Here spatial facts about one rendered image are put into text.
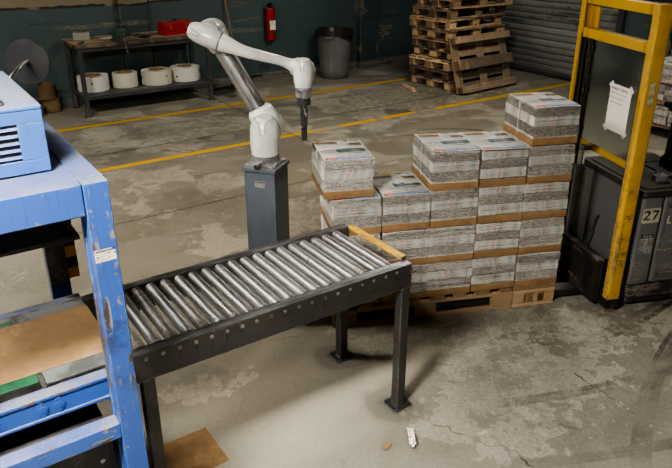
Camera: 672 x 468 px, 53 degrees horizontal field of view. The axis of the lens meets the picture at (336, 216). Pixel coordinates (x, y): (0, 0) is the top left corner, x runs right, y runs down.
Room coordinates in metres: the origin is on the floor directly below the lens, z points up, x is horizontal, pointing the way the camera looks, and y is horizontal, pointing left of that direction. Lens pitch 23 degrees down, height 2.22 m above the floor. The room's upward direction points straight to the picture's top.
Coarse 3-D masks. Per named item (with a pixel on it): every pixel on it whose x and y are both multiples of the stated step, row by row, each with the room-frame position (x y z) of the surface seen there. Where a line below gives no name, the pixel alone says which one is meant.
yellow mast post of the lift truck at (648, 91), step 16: (656, 16) 3.62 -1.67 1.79; (656, 32) 3.61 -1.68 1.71; (656, 48) 3.61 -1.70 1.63; (656, 64) 3.61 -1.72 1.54; (656, 80) 3.61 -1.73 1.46; (640, 96) 3.63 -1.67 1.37; (656, 96) 3.62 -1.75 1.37; (640, 112) 3.61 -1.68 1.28; (640, 128) 3.61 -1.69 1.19; (640, 144) 3.61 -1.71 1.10; (640, 160) 3.61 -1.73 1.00; (624, 176) 3.64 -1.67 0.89; (640, 176) 3.62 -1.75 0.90; (624, 192) 3.62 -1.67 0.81; (624, 208) 3.60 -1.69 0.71; (624, 224) 3.61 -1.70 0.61; (624, 240) 3.61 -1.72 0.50; (624, 256) 3.62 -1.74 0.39; (608, 272) 3.63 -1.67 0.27; (608, 288) 3.61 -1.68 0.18
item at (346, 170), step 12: (324, 156) 3.50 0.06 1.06; (336, 156) 3.50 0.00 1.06; (348, 156) 3.50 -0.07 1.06; (360, 156) 3.51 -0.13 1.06; (372, 156) 3.52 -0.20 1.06; (324, 168) 3.43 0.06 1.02; (336, 168) 3.44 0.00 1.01; (348, 168) 3.46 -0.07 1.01; (360, 168) 3.48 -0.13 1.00; (372, 168) 3.50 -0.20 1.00; (324, 180) 3.43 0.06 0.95; (336, 180) 3.45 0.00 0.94; (348, 180) 3.46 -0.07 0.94; (360, 180) 3.48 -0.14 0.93; (372, 180) 3.49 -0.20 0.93
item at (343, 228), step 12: (336, 228) 3.12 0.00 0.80; (288, 240) 2.98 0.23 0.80; (300, 240) 2.98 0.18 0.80; (240, 252) 2.85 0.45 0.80; (252, 252) 2.85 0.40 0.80; (264, 252) 2.87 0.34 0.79; (204, 264) 2.72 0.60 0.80; (216, 264) 2.73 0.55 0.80; (156, 276) 2.61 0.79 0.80; (168, 276) 2.61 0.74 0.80; (132, 288) 2.51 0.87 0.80; (144, 288) 2.54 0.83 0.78; (84, 300) 2.40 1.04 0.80; (132, 300) 2.51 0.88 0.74
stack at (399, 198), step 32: (384, 192) 3.56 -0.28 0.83; (416, 192) 3.55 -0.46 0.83; (448, 192) 3.58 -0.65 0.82; (480, 192) 3.62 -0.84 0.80; (512, 192) 3.67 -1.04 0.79; (384, 224) 3.50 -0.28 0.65; (480, 224) 3.63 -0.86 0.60; (512, 224) 3.66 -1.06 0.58; (384, 256) 3.50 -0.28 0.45; (416, 256) 3.54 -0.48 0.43; (512, 256) 3.67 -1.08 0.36; (416, 288) 3.54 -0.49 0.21; (352, 320) 3.46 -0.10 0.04; (384, 320) 3.50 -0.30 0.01
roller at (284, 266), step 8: (264, 256) 2.86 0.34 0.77; (272, 256) 2.81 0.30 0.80; (280, 264) 2.74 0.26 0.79; (288, 264) 2.72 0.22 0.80; (288, 272) 2.67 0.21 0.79; (296, 272) 2.65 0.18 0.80; (296, 280) 2.61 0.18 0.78; (304, 280) 2.58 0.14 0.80; (304, 288) 2.56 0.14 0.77; (312, 288) 2.52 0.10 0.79
